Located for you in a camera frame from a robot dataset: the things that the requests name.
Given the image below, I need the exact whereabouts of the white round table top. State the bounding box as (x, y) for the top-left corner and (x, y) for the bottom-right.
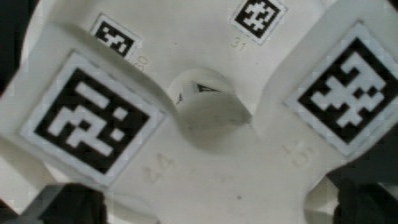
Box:
(0, 0), (398, 224)

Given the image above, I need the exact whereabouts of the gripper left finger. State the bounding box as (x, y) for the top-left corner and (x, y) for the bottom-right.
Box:
(11, 183), (109, 224)

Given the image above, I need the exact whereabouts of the white cross-shaped table base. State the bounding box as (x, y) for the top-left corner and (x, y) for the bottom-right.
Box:
(0, 0), (398, 224)

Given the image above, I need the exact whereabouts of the white cylindrical table leg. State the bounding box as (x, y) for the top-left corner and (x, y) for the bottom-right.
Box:
(169, 68), (251, 134)

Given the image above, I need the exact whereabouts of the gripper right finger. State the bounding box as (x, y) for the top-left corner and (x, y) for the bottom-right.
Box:
(326, 166), (398, 224)

